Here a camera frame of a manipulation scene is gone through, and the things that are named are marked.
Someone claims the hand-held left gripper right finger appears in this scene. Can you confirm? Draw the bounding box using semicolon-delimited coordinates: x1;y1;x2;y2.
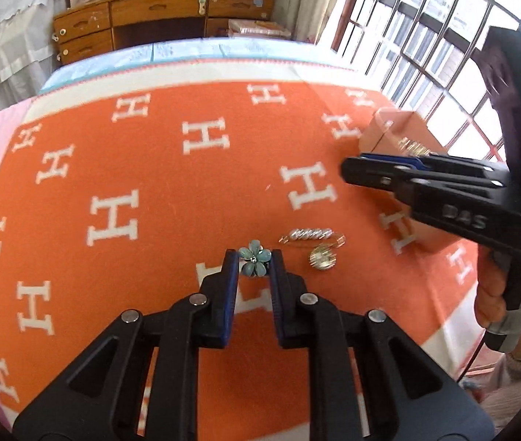
267;249;495;441

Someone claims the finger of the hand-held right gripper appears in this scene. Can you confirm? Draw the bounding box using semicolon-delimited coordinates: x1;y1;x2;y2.
359;151;509;184
339;156;427;203

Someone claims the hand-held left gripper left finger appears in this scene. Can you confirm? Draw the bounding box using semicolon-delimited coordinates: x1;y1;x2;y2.
12;249;243;441

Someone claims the pink jewelry box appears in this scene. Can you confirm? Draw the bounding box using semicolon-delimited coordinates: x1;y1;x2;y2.
359;107;454;253

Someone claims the silver rhinestone hair comb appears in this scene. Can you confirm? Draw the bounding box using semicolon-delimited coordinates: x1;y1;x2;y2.
398;137;432;156

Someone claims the blue flower brooch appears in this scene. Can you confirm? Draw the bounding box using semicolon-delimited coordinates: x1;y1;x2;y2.
238;240;272;279

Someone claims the person's right hand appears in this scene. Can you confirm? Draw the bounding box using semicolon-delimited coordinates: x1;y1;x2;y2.
474;248;510;330

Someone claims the silver pin brooch with charm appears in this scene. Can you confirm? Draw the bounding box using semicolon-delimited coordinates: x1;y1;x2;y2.
279;227;347;271

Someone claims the metal window grille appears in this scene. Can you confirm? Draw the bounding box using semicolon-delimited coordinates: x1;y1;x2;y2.
329;0;521;166

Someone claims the orange letter print blanket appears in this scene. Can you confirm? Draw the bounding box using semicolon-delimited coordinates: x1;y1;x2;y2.
0;62;509;441

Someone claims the cream curtain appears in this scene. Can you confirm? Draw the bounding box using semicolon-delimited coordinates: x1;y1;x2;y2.
260;0;366;79

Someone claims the stack of colourful books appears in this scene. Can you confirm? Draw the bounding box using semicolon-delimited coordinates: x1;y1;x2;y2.
228;18;291;40

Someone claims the blue printed cloth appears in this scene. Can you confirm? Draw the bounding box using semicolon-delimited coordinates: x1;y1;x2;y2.
40;37;357;95

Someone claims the wooden desk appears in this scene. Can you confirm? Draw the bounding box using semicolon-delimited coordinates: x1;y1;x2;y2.
53;0;277;65

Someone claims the black cable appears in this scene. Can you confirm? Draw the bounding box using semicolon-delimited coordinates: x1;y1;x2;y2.
457;331;493;384

